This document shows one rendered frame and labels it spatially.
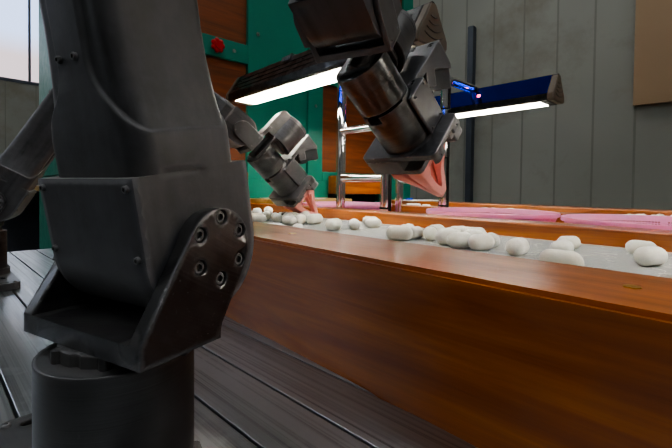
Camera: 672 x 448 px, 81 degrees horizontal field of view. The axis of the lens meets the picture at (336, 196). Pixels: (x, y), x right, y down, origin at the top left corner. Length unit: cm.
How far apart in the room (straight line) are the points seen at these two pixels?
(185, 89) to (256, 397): 21
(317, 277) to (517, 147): 265
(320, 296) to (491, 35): 292
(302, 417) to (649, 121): 264
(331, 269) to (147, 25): 21
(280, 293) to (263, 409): 12
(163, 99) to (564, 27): 290
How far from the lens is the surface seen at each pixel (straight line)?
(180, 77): 19
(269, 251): 39
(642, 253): 50
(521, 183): 290
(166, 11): 19
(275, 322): 40
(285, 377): 34
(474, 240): 51
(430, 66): 48
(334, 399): 31
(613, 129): 280
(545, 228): 67
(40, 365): 21
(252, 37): 141
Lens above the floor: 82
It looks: 1 degrees down
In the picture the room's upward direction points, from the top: 1 degrees clockwise
